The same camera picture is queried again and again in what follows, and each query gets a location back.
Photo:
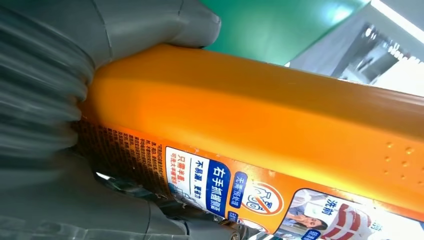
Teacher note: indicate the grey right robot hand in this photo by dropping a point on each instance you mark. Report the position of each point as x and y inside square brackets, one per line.
[66, 205]

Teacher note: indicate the white machine with column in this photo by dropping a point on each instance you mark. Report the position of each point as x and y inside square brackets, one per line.
[371, 56]

